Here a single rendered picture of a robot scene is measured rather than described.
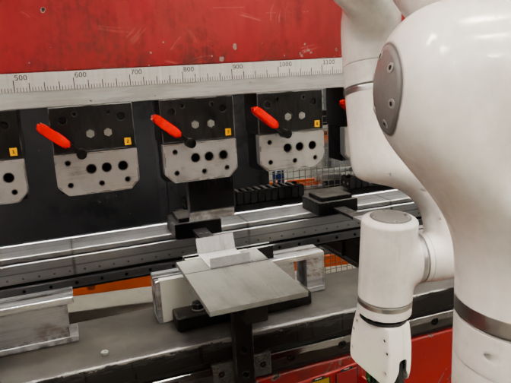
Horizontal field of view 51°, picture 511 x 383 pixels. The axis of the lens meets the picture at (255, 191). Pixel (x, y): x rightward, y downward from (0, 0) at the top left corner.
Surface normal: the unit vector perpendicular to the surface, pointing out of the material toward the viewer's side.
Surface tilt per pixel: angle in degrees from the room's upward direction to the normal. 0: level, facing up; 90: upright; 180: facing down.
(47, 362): 0
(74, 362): 0
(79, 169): 90
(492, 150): 90
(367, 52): 77
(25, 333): 90
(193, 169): 90
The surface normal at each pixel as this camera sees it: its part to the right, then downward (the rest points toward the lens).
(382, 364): -0.85, 0.15
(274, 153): 0.35, 0.19
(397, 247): 0.09, 0.29
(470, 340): -0.96, 0.11
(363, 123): -0.65, 0.03
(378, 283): -0.49, 0.27
